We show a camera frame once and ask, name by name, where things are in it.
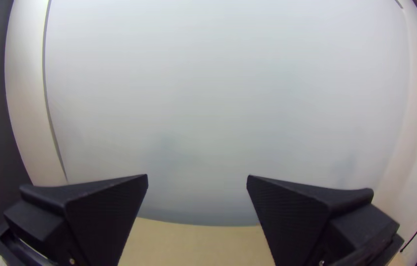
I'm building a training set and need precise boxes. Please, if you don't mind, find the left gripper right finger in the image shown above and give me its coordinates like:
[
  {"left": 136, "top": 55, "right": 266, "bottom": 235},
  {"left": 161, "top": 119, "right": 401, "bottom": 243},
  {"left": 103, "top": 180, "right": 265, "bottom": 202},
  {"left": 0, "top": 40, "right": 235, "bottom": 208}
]
[{"left": 246, "top": 175, "right": 400, "bottom": 266}]

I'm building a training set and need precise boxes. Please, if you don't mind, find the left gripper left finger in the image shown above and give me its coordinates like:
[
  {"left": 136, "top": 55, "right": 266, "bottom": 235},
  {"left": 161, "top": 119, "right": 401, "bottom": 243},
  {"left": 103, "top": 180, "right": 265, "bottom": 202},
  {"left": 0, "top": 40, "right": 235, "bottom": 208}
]
[{"left": 3, "top": 174, "right": 149, "bottom": 266}]

